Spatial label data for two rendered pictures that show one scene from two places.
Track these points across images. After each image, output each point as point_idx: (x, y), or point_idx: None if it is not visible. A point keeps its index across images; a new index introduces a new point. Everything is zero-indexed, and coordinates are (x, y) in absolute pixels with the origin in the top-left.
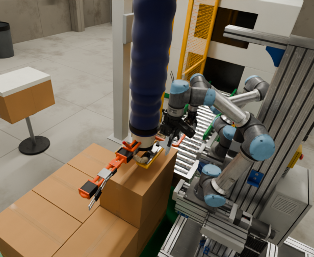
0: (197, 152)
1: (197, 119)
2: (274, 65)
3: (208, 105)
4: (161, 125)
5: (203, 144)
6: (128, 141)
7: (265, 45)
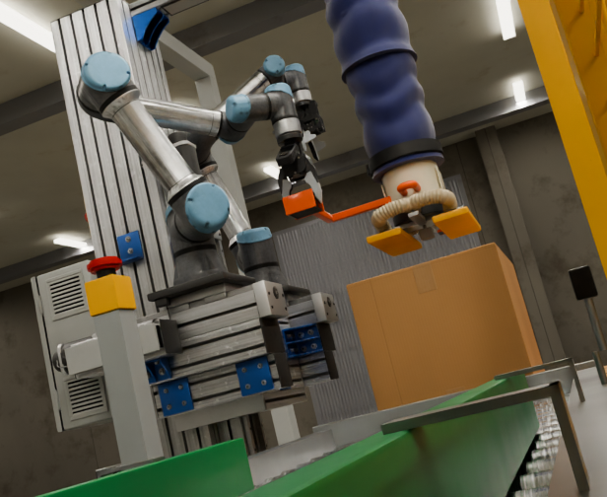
0: (282, 288)
1: (279, 170)
2: (155, 47)
3: None
4: (321, 119)
5: (262, 280)
6: None
7: (169, 16)
